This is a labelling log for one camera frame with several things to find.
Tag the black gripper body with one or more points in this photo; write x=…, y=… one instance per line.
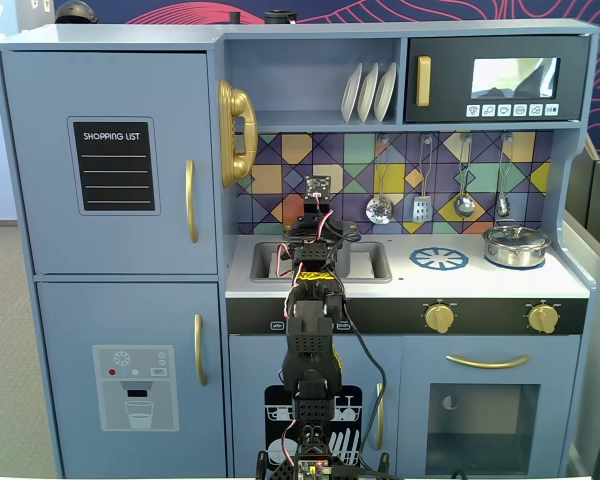
x=314, y=227

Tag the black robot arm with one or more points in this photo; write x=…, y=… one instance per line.
x=310, y=340

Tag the shiny steel pot lid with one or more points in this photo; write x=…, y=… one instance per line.
x=515, y=236

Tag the grey toy sink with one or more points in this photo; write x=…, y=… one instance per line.
x=260, y=262

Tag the steel skimmer spoon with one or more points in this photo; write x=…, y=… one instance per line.
x=380, y=210

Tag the colourful tile backsplash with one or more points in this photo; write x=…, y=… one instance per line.
x=280, y=165

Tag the steel slotted spatula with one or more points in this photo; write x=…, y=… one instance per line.
x=422, y=210

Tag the white toy plate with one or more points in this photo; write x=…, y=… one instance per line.
x=386, y=92
x=367, y=95
x=351, y=95

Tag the gold toy telephone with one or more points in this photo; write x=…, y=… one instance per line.
x=237, y=105

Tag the blue dishwasher door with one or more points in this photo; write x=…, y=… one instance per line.
x=245, y=360

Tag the steel ladle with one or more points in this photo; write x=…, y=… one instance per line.
x=464, y=206

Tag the gold stove knob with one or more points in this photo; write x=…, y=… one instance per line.
x=440, y=318
x=543, y=318

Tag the black dishwasher sticker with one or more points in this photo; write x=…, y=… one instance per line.
x=280, y=415

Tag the silver toy whisk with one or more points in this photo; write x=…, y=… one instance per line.
x=503, y=205

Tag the black stove control panel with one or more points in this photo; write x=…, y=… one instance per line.
x=490, y=315

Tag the black shopping list board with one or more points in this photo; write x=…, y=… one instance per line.
x=115, y=170

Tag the black microwave door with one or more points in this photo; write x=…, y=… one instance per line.
x=450, y=75

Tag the black round object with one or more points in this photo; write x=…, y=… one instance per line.
x=280, y=17

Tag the blue oven door with window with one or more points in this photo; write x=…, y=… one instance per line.
x=415, y=425

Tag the small black cylinder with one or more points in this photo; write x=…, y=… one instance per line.
x=234, y=17

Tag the grey water dispenser sticker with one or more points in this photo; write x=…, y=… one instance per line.
x=135, y=390

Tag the robot controller board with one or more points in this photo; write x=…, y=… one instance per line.
x=313, y=470

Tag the blue freezer door with dispenser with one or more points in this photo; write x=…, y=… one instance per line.
x=80, y=320

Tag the blue toy kitchen unit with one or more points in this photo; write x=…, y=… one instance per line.
x=130, y=37

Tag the large blue fridge door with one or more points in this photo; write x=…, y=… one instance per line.
x=40, y=150

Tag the black helmet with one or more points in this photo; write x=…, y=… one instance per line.
x=75, y=12

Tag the small wrist camera board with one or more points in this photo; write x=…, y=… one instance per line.
x=317, y=187

